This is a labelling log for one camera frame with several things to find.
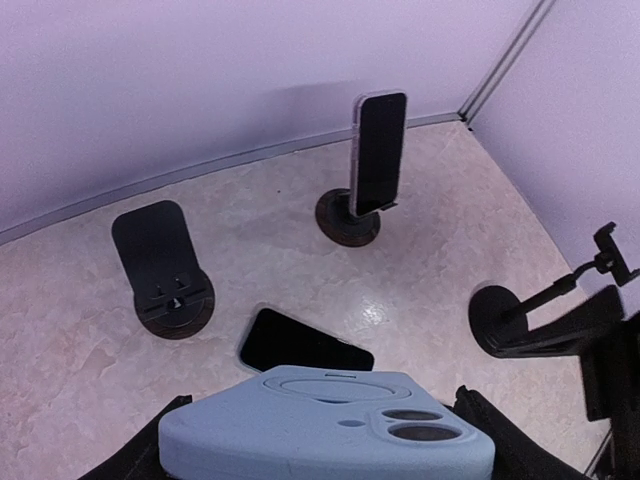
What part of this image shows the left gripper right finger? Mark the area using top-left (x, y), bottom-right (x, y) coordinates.
top-left (453, 386), bottom-right (587, 480)

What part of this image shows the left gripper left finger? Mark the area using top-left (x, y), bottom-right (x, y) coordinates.
top-left (79, 395), bottom-right (193, 480)

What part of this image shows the plate phone stand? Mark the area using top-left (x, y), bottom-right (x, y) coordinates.
top-left (315, 188), bottom-right (397, 248)
top-left (111, 200), bottom-right (216, 340)

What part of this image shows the clear case phone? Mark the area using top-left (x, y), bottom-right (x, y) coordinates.
top-left (349, 90), bottom-right (408, 217)

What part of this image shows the black clamp phone stand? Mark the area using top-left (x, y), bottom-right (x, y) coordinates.
top-left (468, 222), bottom-right (639, 358)

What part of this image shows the top black phone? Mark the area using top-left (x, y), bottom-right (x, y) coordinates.
top-left (238, 308), bottom-right (375, 372)

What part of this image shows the blue case phone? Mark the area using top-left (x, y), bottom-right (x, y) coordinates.
top-left (158, 366), bottom-right (495, 479)

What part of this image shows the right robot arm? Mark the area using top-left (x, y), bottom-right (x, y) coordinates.
top-left (580, 285), bottom-right (639, 479)

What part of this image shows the right aluminium frame post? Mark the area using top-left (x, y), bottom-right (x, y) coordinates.
top-left (458, 0), bottom-right (557, 126)

